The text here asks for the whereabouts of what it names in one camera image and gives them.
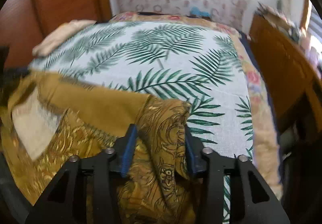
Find mustard gold patterned garment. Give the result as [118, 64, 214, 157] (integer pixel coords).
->
[1, 72, 197, 223]

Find floral bed blanket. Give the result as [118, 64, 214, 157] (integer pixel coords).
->
[111, 12, 283, 199]

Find cream folded cloth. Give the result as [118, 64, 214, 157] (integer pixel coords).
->
[32, 19, 96, 57]

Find brown louvered wooden wardrobe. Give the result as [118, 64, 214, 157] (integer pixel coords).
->
[1, 0, 112, 68]

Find wooden sideboard cabinet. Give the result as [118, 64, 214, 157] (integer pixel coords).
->
[249, 14, 321, 132]

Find white palm leaf cloth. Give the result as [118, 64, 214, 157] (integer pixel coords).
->
[28, 21, 255, 224]

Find white window blinds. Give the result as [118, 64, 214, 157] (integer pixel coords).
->
[308, 6, 322, 43]

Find clutter of boxes on sideboard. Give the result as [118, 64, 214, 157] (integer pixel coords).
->
[257, 0, 321, 71]

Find blue object behind bed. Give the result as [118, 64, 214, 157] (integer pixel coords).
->
[190, 7, 211, 18]

